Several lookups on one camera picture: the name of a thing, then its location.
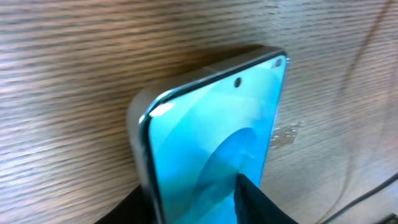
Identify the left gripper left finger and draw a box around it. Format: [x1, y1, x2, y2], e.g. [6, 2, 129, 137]
[95, 185, 155, 224]

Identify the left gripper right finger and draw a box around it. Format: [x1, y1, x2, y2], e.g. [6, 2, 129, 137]
[234, 174, 298, 224]

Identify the blue screen Galaxy smartphone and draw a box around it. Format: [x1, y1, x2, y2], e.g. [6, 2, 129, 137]
[126, 47, 289, 223]

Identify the black USB charging cable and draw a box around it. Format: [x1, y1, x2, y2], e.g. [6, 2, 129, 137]
[317, 172, 398, 224]

